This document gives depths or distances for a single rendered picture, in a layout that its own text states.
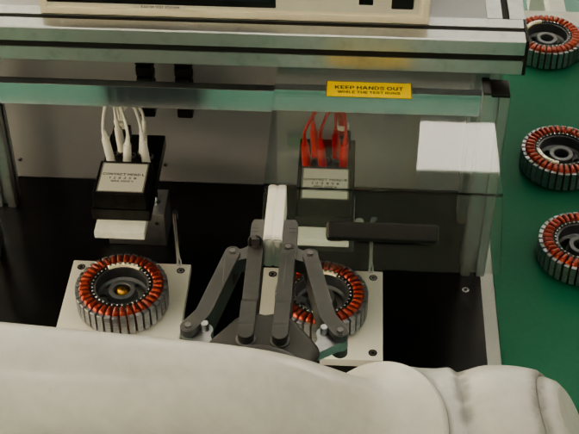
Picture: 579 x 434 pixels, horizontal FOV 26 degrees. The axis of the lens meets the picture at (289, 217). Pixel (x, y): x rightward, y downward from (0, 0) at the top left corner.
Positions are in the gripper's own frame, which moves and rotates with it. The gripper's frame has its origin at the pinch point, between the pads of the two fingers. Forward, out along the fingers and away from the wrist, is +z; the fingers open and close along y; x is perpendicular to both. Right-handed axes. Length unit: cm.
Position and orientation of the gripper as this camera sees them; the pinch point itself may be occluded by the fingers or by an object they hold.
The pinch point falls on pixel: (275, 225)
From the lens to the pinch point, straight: 104.0
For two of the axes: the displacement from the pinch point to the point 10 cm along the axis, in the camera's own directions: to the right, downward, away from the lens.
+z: 0.6, -6.7, 7.4
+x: -0.1, -7.4, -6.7
